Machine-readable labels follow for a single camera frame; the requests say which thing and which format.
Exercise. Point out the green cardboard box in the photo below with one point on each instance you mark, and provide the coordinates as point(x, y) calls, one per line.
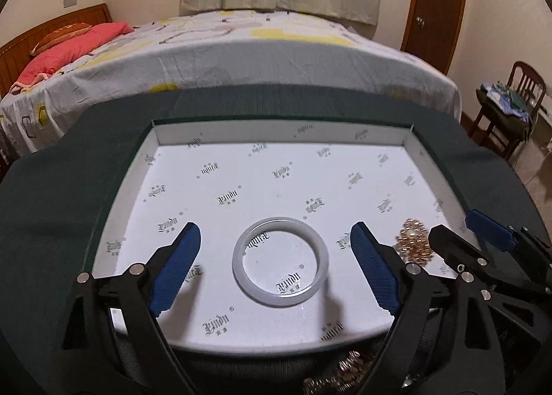
point(280, 153)

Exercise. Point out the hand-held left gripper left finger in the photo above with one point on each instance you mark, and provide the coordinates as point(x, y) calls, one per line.
point(177, 270)

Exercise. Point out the wooden headboard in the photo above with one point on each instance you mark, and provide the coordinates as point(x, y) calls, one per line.
point(17, 54)

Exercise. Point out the white jade bangle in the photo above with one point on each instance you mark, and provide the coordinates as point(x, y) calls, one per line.
point(280, 298)

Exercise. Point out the pink pillow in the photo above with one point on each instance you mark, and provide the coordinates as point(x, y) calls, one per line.
point(64, 52)

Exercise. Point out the dark green tablecloth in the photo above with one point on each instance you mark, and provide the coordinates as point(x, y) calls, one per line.
point(51, 205)

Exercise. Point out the bed with printed sheet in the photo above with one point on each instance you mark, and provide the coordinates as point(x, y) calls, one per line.
point(258, 58)

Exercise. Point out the pile of clothes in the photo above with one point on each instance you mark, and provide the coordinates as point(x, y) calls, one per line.
point(504, 104)

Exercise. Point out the orange pillow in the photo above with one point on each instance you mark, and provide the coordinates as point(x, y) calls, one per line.
point(60, 35)

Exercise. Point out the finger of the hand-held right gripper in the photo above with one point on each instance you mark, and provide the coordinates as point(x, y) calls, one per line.
point(491, 229)
point(448, 244)

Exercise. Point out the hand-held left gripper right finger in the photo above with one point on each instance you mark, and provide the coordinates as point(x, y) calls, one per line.
point(371, 265)

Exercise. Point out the gold cluster brooch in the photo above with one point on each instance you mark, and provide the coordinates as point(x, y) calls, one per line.
point(345, 367)

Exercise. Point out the wall outlet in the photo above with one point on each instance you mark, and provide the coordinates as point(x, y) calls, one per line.
point(70, 1)

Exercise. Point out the wooden chair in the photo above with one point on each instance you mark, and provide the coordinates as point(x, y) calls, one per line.
point(524, 76)

